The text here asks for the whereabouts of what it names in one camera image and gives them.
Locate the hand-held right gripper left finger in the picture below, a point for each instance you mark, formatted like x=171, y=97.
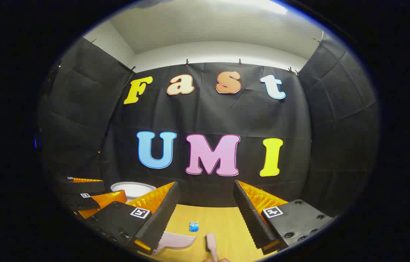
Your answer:
x=161, y=214

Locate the small pink broom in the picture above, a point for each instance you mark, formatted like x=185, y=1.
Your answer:
x=211, y=243

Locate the blue paper scrap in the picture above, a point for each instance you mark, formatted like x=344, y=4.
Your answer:
x=193, y=227

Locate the white plastic garbage bin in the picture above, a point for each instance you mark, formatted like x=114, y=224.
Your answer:
x=132, y=189

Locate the pink dustpan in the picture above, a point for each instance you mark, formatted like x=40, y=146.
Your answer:
x=176, y=241

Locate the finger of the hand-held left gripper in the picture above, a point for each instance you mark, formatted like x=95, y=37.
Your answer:
x=88, y=186
x=81, y=202

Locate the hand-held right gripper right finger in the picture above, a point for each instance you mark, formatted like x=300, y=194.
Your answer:
x=250, y=214

